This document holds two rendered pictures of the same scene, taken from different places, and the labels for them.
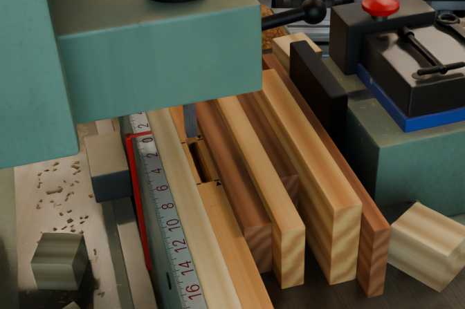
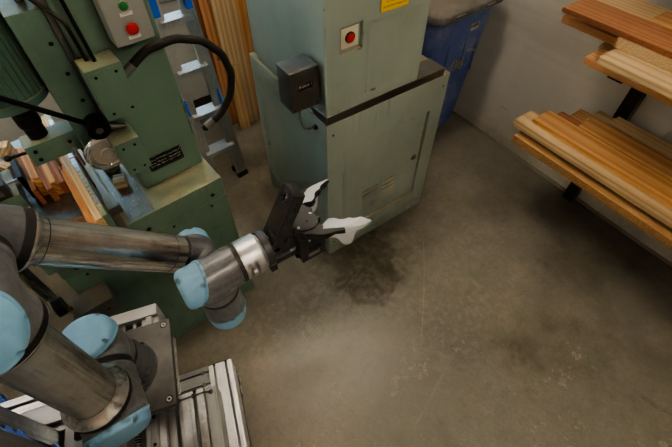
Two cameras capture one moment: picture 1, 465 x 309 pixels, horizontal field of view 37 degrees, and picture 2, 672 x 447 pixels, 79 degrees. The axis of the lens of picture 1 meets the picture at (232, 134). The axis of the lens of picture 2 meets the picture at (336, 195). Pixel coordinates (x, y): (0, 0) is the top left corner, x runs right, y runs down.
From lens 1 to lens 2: 1.79 m
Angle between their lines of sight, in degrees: 92
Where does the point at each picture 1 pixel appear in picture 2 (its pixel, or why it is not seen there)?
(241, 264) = not seen: hidden behind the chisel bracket
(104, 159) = (109, 198)
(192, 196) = not seen: hidden behind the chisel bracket
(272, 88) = (32, 172)
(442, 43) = not seen: outside the picture
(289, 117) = (29, 165)
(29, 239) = (136, 189)
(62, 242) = (117, 179)
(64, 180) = (134, 209)
